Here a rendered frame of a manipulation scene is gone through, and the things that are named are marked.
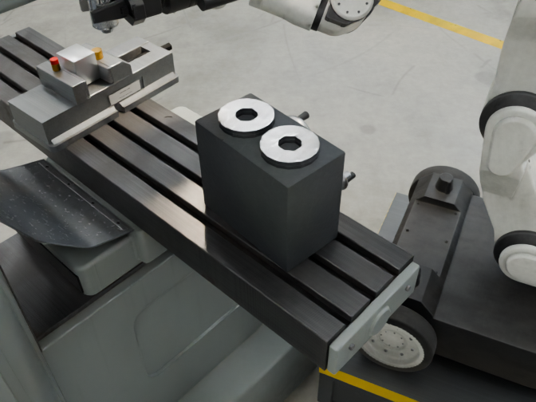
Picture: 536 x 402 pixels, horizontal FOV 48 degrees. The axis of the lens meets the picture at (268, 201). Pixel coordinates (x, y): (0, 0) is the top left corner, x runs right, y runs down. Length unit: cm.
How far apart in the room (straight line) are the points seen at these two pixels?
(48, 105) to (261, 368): 93
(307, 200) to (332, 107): 214
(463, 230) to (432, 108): 151
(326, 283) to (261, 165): 22
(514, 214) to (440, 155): 142
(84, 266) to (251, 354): 74
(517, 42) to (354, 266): 50
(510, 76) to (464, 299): 55
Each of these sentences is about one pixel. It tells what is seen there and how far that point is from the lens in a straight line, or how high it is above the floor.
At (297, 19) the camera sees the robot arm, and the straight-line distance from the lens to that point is 118.
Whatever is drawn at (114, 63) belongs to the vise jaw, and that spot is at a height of 107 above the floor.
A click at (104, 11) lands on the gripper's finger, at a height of 125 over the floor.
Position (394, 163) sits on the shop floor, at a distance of 272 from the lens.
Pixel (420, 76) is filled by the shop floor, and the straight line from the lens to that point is 333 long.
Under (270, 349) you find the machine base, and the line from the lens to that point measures 180.
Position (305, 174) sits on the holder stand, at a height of 115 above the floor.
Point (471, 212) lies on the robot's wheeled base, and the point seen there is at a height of 57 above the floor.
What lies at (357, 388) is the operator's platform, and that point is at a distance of 157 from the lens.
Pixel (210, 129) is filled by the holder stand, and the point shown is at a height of 115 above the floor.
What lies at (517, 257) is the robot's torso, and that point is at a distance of 144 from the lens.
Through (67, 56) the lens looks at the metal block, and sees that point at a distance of 131.
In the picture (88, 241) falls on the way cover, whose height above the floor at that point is 91.
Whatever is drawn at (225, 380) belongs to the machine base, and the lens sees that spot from 176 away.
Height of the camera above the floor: 171
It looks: 43 degrees down
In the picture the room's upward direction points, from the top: 1 degrees counter-clockwise
